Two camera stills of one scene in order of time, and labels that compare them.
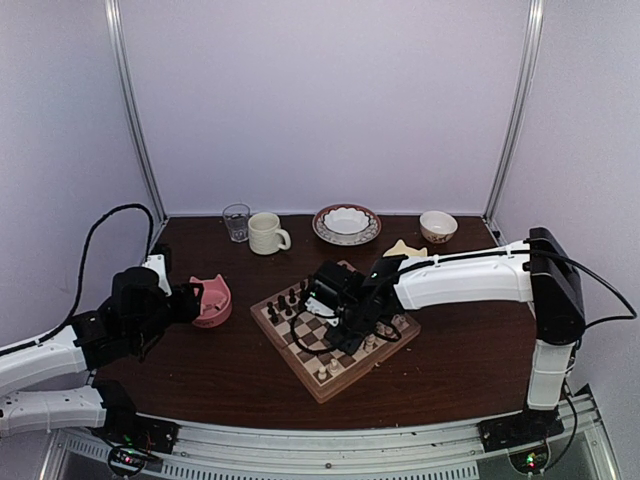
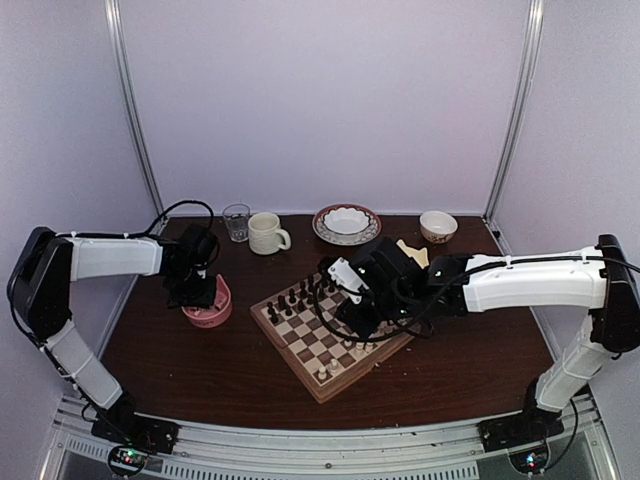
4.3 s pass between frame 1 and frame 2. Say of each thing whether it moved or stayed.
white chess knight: stayed
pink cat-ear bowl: stayed
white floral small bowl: stayed
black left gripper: moved
